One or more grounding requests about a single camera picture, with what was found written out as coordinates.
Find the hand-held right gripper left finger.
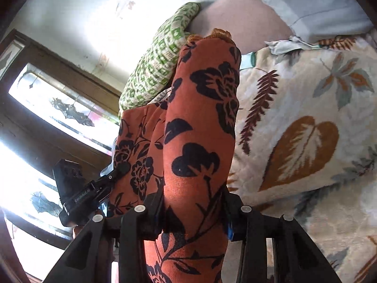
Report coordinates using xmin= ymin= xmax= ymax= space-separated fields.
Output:
xmin=43 ymin=194 xmax=165 ymax=283

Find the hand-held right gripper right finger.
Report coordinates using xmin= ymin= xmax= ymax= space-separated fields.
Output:
xmin=222 ymin=191 xmax=344 ymax=283

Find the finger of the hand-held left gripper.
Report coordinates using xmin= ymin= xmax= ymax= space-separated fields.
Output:
xmin=98 ymin=162 xmax=131 ymax=190

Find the orange floral garment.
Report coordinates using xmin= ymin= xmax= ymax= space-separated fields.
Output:
xmin=107 ymin=28 xmax=242 ymax=283

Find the green checked pillow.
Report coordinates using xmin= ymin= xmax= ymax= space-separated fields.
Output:
xmin=119 ymin=2 xmax=202 ymax=115

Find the wooden framed window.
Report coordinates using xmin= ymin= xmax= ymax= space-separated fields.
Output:
xmin=0 ymin=29 xmax=124 ymax=283

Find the leaf-print fleece blanket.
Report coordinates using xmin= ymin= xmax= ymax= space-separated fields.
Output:
xmin=226 ymin=34 xmax=377 ymax=283

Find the white glove with teal cuff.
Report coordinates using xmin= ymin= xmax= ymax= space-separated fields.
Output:
xmin=240 ymin=51 xmax=256 ymax=70

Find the crumpled grey-white glove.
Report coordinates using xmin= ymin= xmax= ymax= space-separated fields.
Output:
xmin=266 ymin=35 xmax=321 ymax=55

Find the pink bed sheet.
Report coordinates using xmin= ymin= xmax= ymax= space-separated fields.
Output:
xmin=190 ymin=0 xmax=293 ymax=54

